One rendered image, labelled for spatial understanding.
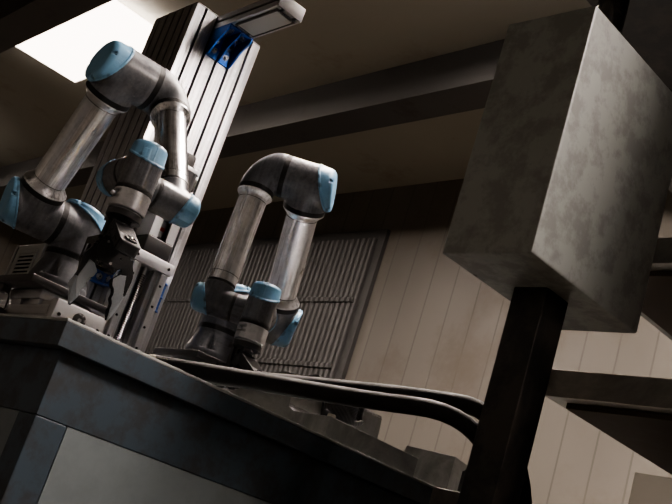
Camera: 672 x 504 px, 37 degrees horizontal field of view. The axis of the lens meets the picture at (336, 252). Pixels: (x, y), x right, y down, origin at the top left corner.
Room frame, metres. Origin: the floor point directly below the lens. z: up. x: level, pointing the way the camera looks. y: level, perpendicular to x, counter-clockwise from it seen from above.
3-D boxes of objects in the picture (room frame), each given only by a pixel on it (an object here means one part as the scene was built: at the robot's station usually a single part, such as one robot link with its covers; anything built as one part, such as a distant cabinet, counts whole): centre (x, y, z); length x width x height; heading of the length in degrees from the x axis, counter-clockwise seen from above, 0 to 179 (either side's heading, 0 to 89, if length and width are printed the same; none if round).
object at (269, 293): (2.39, 0.13, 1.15); 0.09 x 0.08 x 0.11; 177
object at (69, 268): (2.48, 0.64, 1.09); 0.15 x 0.15 x 0.10
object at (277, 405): (2.09, -0.02, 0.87); 0.50 x 0.26 x 0.14; 41
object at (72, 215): (2.48, 0.64, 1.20); 0.13 x 0.12 x 0.14; 123
